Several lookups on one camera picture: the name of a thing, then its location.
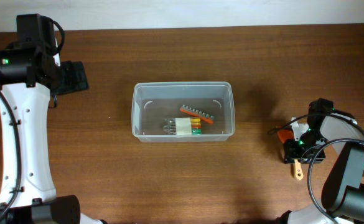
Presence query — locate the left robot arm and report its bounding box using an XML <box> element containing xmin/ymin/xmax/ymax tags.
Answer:
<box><xmin>0</xmin><ymin>14</ymin><xmax>94</xmax><ymax>224</ymax></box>

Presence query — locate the clear plastic container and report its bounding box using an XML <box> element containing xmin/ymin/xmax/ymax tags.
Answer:
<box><xmin>131</xmin><ymin>82</ymin><xmax>235</xmax><ymax>142</ymax></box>

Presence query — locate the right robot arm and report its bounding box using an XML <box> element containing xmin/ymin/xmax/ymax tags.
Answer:
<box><xmin>268</xmin><ymin>98</ymin><xmax>364</xmax><ymax>223</ymax></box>

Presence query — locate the orange screwdriver bit holder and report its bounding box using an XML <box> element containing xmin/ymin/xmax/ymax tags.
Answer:
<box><xmin>179</xmin><ymin>105</ymin><xmax>215</xmax><ymax>124</ymax></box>

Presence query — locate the orange scraper with wooden handle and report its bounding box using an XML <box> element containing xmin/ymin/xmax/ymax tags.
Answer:
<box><xmin>277</xmin><ymin>129</ymin><xmax>304</xmax><ymax>180</ymax></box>

